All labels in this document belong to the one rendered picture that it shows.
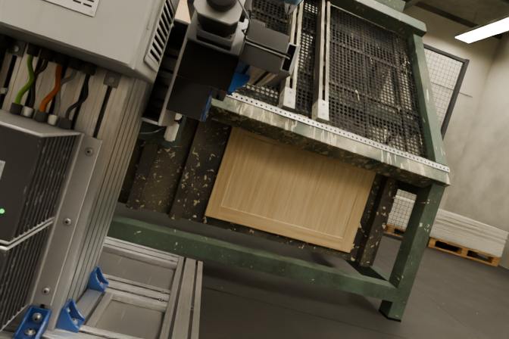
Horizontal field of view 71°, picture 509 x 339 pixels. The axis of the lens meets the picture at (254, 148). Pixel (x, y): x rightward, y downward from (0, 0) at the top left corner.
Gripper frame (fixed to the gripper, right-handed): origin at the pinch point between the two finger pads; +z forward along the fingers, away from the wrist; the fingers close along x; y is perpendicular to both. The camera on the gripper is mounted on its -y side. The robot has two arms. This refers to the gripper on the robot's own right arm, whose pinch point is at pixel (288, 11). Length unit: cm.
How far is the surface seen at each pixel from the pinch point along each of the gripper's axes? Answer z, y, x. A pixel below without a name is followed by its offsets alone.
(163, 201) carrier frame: 107, -22, 29
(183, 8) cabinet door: 21, 31, 50
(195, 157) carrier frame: 80, -14, 20
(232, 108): 46, -18, 10
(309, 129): 46, -12, -29
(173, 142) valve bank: 65, -31, 31
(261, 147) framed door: 70, 0, -12
